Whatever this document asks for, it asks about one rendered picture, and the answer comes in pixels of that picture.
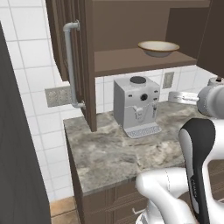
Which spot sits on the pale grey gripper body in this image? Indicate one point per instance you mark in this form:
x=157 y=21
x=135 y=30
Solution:
x=179 y=97

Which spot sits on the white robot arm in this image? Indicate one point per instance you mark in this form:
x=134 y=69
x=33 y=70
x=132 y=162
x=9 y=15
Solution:
x=172 y=192

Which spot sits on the brown base cabinet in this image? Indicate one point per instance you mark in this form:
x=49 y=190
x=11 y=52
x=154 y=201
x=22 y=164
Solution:
x=99 y=204

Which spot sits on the dark tall cabinet panel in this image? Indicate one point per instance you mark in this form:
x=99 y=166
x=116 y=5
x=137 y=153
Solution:
x=20 y=145

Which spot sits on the grey coffee machine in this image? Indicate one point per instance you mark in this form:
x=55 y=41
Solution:
x=137 y=102

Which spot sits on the beige bowl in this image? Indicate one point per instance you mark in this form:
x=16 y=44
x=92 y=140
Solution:
x=159 y=48

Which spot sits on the brown drawer front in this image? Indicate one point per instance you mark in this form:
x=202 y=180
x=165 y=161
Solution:
x=125 y=213

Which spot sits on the grey wall socket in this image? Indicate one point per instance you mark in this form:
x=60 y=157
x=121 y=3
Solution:
x=168 y=80

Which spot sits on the brown open wall cabinet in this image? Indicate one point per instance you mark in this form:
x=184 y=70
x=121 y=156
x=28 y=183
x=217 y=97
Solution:
x=128 y=35

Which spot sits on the grey wide wall plate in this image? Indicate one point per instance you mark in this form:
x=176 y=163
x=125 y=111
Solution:
x=58 y=96

